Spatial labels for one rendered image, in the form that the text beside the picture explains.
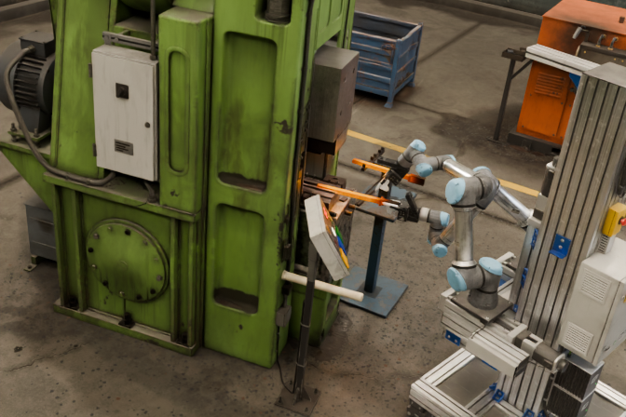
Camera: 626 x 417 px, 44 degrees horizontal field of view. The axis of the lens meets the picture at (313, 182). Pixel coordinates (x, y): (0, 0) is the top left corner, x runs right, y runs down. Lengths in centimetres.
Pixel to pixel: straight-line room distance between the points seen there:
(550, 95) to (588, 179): 399
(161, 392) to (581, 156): 249
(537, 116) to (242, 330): 410
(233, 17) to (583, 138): 164
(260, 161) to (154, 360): 138
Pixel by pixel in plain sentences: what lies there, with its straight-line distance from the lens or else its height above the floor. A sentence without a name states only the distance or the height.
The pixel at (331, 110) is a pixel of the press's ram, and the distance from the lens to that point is 388.
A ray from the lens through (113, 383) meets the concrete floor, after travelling 447.
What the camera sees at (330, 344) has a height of 1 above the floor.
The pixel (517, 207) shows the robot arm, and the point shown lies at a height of 111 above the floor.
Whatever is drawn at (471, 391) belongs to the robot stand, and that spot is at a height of 21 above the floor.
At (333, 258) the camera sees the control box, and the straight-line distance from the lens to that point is 360.
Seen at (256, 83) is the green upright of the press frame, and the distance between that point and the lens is 375.
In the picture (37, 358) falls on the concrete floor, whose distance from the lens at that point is 469.
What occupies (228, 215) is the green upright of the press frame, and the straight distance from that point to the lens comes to 413.
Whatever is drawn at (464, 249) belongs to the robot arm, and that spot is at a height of 113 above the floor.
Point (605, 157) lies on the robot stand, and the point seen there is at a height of 171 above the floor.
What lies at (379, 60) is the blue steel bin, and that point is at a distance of 794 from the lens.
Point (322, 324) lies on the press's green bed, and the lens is 460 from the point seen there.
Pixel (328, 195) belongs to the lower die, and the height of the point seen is 99.
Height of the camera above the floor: 307
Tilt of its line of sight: 29 degrees down
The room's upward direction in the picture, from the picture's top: 6 degrees clockwise
